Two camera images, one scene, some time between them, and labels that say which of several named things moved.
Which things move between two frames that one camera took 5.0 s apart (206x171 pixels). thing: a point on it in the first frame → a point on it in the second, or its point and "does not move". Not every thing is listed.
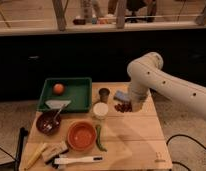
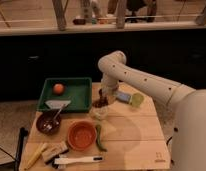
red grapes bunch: [124, 107] → [101, 102]
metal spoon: [59, 110] does not move
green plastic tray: [78, 91] does not move
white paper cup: [100, 110] does not move
